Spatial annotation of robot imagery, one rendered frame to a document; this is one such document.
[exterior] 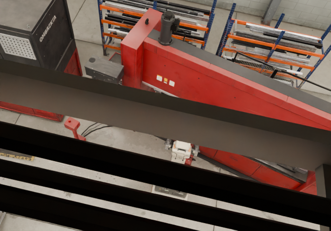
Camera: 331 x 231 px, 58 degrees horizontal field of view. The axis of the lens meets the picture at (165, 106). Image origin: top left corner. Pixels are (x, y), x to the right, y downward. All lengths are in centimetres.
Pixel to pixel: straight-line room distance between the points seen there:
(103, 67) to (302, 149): 410
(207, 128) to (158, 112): 4
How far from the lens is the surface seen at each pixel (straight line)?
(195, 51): 410
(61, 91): 24
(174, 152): 443
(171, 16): 384
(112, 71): 424
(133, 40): 414
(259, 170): 540
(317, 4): 882
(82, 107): 25
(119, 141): 581
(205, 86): 424
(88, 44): 736
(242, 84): 396
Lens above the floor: 521
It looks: 57 degrees down
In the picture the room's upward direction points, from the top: 10 degrees clockwise
